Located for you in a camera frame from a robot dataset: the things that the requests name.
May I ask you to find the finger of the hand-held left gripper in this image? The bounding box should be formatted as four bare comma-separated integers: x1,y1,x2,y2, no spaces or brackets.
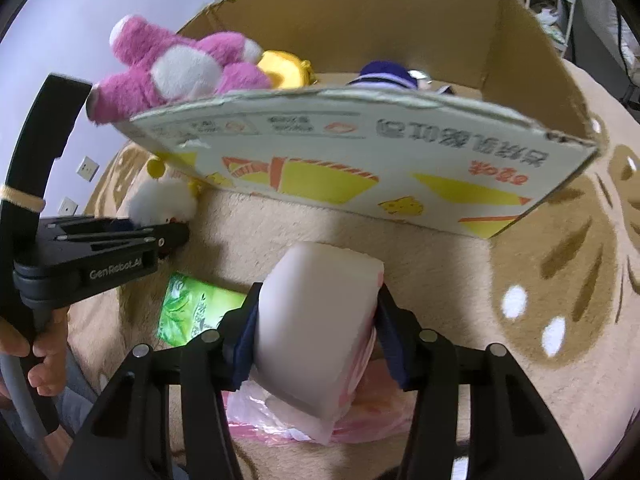
127,220,191,262

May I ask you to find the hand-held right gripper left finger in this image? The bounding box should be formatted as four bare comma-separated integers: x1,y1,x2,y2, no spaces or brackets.
57,282,263,480

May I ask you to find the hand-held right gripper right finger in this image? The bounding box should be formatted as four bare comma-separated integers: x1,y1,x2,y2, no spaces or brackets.
375,285,586,480

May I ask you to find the white yellow plush toy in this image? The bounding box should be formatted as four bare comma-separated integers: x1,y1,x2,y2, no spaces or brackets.
125,157,206,226

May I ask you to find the white pink tissue pack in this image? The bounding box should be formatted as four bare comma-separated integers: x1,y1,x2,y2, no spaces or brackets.
247,241,386,446

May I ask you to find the pink plush bear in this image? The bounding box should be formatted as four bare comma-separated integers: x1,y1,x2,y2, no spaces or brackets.
86,14,273,125

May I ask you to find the printed cardboard box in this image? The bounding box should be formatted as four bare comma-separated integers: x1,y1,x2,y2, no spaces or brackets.
115,0,601,241

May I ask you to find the purple plush toy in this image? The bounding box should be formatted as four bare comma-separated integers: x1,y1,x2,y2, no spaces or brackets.
347,60,456,96

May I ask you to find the person's left hand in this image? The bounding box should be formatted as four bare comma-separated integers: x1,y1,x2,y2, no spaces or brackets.
0,307,68,401

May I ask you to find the pink plastic bag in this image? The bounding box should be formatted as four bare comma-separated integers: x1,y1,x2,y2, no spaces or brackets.
225,360,418,446

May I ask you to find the green tissue packet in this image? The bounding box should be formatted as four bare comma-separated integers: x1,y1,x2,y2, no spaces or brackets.
157,272,248,348

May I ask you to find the grey cable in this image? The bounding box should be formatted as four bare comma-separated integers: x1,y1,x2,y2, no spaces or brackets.
0,350,58,480

